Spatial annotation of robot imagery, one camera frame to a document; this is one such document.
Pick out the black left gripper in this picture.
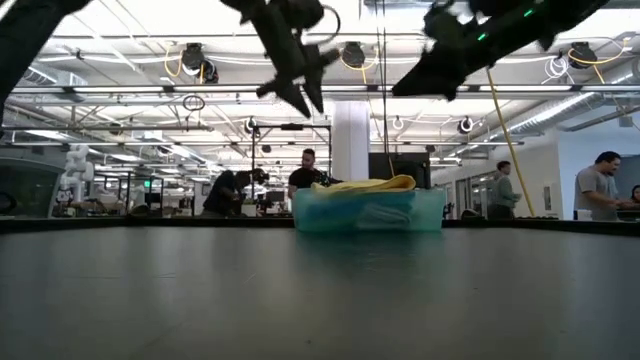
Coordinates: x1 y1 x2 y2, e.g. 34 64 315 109
219 0 342 120

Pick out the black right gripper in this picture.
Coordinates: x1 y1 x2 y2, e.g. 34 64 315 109
391 0 554 102

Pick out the yellow microfiber towel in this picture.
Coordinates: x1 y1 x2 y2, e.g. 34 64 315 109
310 174 418 197

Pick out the white round pillar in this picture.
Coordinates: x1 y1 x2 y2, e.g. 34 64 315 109
331 101 372 183

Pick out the black monitor screen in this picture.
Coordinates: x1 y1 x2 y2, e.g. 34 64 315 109
368 152 433 190

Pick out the teal plastic bin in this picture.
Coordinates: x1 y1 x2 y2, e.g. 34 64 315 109
291 187 447 234

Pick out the white robot figure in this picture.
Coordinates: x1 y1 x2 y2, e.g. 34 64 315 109
57 144 96 204

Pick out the black metal frame rig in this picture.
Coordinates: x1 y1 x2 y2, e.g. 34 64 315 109
248 122 334 190

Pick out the thin black cable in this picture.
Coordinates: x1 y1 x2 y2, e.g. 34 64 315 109
373 0 392 157

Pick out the black ceiling cable reel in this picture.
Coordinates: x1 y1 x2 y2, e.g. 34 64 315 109
566 41 599 71
340 41 367 70
180 42 220 85

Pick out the yellow extension cable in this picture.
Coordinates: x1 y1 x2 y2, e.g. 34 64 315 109
484 67 536 218

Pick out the black hanging cable loop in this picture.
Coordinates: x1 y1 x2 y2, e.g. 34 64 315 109
181 94 207 113

